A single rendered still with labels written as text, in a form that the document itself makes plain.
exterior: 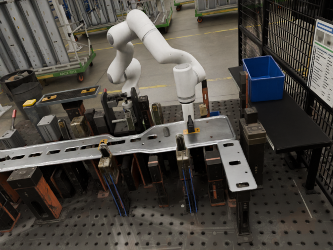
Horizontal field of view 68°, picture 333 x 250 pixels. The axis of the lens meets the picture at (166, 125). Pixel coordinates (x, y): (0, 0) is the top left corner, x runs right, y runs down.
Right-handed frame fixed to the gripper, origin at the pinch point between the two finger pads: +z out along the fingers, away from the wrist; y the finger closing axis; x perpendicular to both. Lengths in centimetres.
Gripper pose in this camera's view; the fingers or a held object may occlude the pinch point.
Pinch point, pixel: (190, 126)
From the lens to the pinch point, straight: 124.9
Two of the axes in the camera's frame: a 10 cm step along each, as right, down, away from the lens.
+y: 0.1, 5.6, -8.3
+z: 1.7, 8.2, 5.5
